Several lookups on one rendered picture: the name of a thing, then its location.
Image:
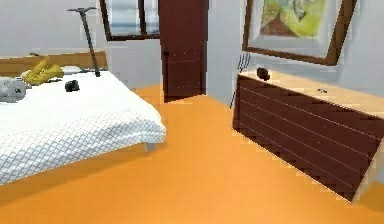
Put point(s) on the dark red room door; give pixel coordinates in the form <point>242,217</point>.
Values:
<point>183,46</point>

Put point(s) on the dark round object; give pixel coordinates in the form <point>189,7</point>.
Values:
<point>263,73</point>

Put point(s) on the brown framed window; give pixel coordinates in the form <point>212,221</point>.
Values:
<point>131,20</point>

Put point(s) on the dark brown chest of drawers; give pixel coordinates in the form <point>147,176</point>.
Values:
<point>310,133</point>

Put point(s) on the small black object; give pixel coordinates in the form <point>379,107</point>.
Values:
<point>72,86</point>

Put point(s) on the white quilted bed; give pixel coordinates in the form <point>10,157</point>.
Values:
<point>66,123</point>

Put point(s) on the small dark flat object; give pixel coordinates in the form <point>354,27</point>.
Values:
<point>322,90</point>

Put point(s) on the brown framed picture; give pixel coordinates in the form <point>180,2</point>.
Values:
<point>296,26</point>

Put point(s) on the yellow crumpled cloth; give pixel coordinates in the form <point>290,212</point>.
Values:
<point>42,71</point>

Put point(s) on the grey pillow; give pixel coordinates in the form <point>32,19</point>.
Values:
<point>11,89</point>

